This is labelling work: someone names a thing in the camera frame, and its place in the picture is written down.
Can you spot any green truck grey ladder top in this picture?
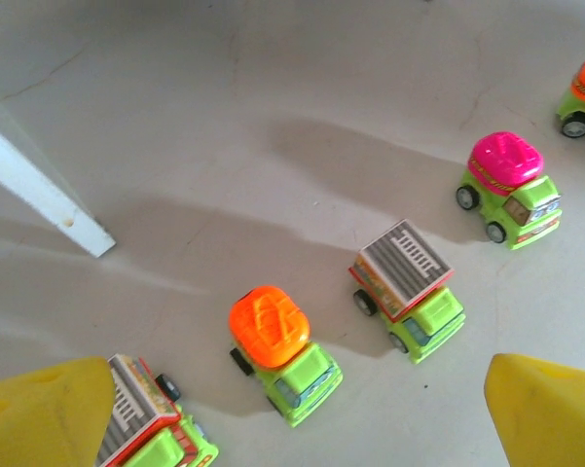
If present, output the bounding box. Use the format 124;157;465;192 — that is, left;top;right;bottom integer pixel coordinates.
348;219;467;365
95;353;220;467

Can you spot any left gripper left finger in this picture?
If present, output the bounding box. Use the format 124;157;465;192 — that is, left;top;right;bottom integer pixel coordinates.
0;356;117;467

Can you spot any green truck pink mixer drum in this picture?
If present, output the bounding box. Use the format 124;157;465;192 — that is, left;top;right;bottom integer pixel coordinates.
456;130;564;251

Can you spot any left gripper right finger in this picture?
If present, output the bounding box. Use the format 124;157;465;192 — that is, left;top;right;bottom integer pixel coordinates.
483;353;585;467

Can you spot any wooden shelf white frame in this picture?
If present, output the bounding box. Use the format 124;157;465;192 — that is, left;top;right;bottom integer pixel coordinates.
0;114;117;258

